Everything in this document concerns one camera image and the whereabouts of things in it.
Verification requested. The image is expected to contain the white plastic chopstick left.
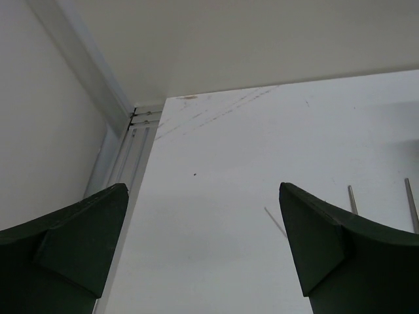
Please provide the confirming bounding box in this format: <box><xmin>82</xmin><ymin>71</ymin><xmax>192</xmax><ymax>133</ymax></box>
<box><xmin>264</xmin><ymin>207</ymin><xmax>288</xmax><ymax>239</ymax></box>

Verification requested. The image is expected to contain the silver metal chopstick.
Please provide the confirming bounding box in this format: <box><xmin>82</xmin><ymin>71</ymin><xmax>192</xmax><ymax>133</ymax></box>
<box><xmin>348</xmin><ymin>185</ymin><xmax>358</xmax><ymax>215</ymax></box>
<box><xmin>404</xmin><ymin>178</ymin><xmax>418</xmax><ymax>234</ymax></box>

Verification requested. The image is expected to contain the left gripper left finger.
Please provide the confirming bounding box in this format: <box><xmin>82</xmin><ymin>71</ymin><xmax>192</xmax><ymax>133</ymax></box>
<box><xmin>1</xmin><ymin>183</ymin><xmax>129</xmax><ymax>314</ymax></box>

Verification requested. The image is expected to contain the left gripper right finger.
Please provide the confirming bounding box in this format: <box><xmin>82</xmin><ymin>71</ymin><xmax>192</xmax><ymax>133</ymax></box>
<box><xmin>279</xmin><ymin>183</ymin><xmax>418</xmax><ymax>313</ymax></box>

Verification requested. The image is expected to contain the silver metal chopstick left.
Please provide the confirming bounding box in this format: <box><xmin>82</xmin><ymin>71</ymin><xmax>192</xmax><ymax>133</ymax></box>
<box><xmin>348</xmin><ymin>185</ymin><xmax>358</xmax><ymax>215</ymax></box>

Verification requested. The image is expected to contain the silver metal chopstick right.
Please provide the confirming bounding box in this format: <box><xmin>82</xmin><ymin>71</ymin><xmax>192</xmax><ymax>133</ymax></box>
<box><xmin>404</xmin><ymin>178</ymin><xmax>418</xmax><ymax>234</ymax></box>

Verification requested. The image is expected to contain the aluminium frame rail left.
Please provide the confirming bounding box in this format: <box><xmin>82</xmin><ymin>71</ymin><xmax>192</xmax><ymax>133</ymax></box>
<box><xmin>28</xmin><ymin>1</ymin><xmax>163</xmax><ymax>313</ymax></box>

